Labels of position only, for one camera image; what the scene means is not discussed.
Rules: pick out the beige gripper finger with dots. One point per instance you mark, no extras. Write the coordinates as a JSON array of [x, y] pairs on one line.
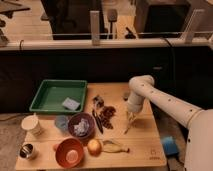
[[130, 118]]

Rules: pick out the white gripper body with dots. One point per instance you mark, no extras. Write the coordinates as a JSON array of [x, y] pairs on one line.
[[133, 107]]

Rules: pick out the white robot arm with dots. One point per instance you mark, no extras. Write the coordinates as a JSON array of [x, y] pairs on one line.
[[199, 122]]

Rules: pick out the brown pine cone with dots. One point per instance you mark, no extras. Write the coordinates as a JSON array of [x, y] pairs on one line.
[[105, 115]]

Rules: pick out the dark metal utensil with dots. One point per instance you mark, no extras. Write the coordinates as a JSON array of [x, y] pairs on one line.
[[98, 101]]

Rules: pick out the black knife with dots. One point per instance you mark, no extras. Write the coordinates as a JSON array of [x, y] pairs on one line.
[[98, 122]]

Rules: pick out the blue object right of table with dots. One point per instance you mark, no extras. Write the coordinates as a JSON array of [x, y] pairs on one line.
[[169, 146]]

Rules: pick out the crumpled white paper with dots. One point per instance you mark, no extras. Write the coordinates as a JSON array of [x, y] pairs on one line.
[[81, 128]]

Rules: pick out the purple bowl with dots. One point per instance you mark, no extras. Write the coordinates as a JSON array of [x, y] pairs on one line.
[[75, 119]]

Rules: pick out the blue sponge in tray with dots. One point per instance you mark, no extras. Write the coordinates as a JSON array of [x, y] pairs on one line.
[[70, 104]]

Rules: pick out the blue-grey small cup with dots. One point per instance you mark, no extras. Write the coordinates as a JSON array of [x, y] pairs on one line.
[[61, 122]]

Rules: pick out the orange bowl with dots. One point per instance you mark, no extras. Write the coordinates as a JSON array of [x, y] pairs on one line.
[[69, 153]]

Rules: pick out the green plastic tray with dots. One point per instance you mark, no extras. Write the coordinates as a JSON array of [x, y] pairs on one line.
[[52, 93]]

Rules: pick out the white paper cup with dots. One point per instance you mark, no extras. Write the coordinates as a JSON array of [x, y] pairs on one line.
[[31, 124]]

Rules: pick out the small metal cup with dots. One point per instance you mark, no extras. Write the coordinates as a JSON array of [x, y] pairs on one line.
[[27, 151]]

